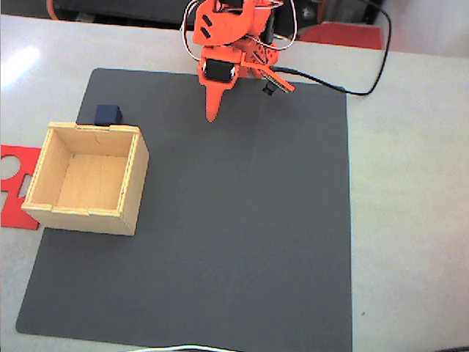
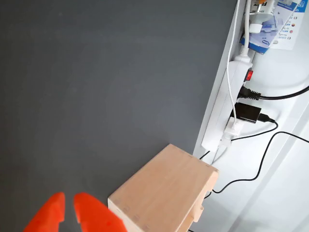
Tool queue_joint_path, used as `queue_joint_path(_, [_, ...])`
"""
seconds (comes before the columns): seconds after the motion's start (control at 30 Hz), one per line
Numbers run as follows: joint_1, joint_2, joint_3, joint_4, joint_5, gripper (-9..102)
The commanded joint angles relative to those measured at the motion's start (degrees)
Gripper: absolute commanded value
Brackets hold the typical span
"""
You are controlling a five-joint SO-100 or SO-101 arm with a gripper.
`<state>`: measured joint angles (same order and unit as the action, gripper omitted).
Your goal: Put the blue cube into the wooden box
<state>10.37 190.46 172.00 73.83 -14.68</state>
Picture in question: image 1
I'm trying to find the blue cube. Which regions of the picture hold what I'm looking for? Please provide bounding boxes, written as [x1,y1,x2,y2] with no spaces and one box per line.
[94,104,124,127]

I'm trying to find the red shape cutout board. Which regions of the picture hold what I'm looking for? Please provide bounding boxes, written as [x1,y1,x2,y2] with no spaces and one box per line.
[0,144,42,231]

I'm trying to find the white cable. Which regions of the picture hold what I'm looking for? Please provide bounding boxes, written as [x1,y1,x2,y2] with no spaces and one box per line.
[126,343,245,352]

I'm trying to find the wooden box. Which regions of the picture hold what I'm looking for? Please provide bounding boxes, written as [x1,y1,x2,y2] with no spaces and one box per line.
[21,122,150,237]

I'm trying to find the dark grey mat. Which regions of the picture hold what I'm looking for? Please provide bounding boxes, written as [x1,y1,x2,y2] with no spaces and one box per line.
[15,67,353,352]

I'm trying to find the black camera cable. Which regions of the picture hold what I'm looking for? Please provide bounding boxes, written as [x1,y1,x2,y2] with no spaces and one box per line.
[273,0,392,97]

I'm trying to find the gripper camera on orange mount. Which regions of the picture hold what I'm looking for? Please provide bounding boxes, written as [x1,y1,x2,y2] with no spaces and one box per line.
[240,58,296,97]

